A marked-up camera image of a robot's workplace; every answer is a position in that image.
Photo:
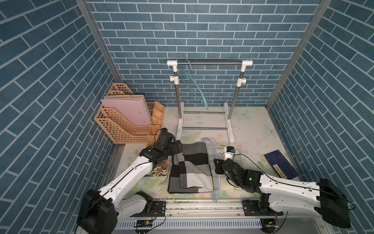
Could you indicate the pastel plaid scarf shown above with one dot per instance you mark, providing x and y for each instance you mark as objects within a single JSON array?
[{"x": 175, "y": 180}]

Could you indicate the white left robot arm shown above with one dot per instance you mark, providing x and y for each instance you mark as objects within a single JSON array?
[{"x": 101, "y": 209}]

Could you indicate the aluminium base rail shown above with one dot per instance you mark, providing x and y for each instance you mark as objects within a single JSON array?
[{"x": 200, "y": 214}]

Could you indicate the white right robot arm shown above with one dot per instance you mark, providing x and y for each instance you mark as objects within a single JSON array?
[{"x": 280, "y": 196}]

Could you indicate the black white checkered scarf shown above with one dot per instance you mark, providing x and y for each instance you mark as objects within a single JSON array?
[{"x": 190, "y": 172}]

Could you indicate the orange plastic file organizer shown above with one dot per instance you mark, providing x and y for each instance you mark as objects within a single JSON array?
[{"x": 119, "y": 129}]

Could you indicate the pink pressure file folder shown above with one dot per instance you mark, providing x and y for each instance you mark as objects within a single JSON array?
[{"x": 132, "y": 110}]

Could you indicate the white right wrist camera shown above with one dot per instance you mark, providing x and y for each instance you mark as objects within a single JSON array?
[{"x": 229, "y": 152}]

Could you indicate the green clothes hanger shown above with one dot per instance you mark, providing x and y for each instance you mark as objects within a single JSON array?
[{"x": 197, "y": 90}]

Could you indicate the dark blue notebook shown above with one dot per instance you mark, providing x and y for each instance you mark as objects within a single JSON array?
[{"x": 281, "y": 165}]

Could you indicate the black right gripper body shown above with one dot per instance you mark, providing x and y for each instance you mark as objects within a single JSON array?
[{"x": 219, "y": 169}]

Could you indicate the yellow comic book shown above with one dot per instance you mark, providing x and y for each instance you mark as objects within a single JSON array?
[{"x": 160, "y": 170}]

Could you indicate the light blue clothes hanger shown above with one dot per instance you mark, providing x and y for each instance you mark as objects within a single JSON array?
[{"x": 217, "y": 191}]

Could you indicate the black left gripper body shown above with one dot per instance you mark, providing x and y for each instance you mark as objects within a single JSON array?
[{"x": 172, "y": 148}]

